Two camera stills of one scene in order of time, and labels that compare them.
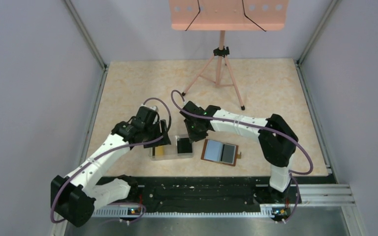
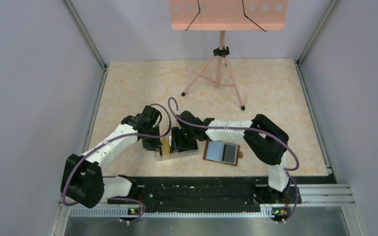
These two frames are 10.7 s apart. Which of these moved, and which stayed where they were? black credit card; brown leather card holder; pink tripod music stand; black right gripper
Moved: black right gripper
Stayed: pink tripod music stand; black credit card; brown leather card holder
